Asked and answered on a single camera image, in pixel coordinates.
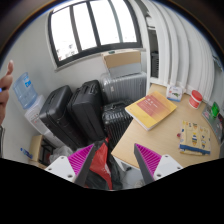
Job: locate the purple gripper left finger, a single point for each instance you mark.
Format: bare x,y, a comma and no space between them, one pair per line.
75,167

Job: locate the black suitcase middle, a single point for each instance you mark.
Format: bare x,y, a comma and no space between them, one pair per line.
85,107

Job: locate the small black ribbed suitcase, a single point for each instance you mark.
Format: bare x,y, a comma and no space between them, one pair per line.
116,120

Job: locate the silver hard-shell suitcase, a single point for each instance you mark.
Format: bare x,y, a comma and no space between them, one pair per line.
132,87

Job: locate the black framed window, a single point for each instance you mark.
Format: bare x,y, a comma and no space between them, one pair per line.
80,28

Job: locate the small white blue box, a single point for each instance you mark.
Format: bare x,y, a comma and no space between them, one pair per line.
174,93

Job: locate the small wooden side shelf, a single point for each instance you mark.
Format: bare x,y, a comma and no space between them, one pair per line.
40,149

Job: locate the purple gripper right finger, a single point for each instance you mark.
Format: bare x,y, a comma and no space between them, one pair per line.
154,166

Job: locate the red white lidded tub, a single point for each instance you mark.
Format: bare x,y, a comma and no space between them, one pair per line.
195,99

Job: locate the person's left hand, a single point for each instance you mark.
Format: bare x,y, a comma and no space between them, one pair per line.
5,84

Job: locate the cardboard box on suitcase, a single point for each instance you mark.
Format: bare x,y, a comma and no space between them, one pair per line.
122,62

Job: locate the folded colourful patterned towel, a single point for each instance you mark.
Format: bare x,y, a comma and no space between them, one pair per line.
194,139

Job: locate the yellow and red book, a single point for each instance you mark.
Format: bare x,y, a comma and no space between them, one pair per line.
151,110

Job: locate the blue water dispenser bottle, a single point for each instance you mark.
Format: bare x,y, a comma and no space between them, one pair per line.
25,91

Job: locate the black suitcase left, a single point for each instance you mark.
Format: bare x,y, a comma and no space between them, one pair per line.
56,117

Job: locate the white wardrobe cabinet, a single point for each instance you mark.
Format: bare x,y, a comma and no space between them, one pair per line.
176,52

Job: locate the red plastic bag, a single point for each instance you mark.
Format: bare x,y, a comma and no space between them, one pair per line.
99,163

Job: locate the green item in tray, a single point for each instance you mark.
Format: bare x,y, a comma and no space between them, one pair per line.
215,110

